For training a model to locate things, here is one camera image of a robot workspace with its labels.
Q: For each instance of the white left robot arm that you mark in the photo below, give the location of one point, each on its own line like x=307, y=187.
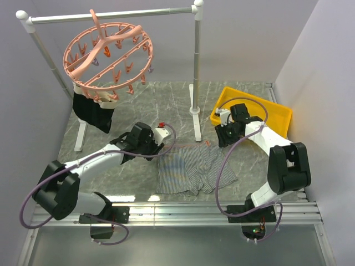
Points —
x=59, y=192

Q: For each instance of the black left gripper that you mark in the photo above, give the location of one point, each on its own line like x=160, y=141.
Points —
x=156, y=148

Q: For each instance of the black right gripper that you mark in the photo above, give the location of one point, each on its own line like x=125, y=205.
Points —
x=223, y=140

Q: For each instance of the pink round clip hanger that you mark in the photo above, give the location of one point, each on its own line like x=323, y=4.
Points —
x=108, y=58

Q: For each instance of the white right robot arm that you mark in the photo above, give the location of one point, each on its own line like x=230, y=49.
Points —
x=288, y=166

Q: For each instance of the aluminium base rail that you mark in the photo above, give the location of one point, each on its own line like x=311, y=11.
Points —
x=207, y=214

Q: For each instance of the yellow plastic tray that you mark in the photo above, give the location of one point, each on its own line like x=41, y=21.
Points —
x=279, y=116

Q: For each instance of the grey striped boxer underwear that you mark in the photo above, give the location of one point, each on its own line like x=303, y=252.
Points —
x=190, y=169

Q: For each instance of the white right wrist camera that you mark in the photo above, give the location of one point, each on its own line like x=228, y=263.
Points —
x=224, y=115

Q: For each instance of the black underwear white waistband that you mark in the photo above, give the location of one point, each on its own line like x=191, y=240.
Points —
x=97, y=113

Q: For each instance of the silver clothes rack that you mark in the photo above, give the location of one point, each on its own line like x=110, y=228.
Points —
x=196, y=9

